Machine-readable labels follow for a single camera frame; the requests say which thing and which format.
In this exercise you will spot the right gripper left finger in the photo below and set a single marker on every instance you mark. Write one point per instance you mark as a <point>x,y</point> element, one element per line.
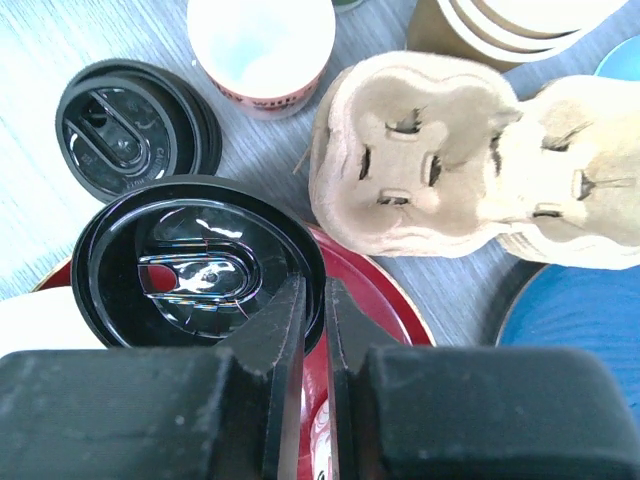
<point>231,411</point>

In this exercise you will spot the back cardboard cup carrier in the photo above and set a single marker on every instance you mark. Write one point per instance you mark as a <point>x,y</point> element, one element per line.
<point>570,170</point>

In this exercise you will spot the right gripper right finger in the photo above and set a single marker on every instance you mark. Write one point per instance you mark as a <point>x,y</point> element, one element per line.
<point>415,412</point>

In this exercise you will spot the front cardboard cup carrier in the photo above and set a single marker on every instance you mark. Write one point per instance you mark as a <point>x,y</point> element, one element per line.
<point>401,156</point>

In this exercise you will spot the brown paper cup stack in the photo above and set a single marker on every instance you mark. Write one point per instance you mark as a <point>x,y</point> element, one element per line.
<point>503,34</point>

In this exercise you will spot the blue plastic dish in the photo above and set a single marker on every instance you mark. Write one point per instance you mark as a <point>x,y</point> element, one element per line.
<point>591,309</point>

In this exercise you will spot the white paper plate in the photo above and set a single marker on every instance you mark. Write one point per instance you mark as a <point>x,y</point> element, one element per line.
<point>44,320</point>

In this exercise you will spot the pink glass mug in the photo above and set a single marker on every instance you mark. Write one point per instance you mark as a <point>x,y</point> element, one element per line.
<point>321,444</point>

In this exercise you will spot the cardboard cup carrier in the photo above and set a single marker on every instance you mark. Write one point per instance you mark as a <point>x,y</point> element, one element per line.
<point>401,156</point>
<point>570,170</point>

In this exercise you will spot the blue straw holder cup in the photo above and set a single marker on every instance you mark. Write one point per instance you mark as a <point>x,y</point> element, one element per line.
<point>622,62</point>

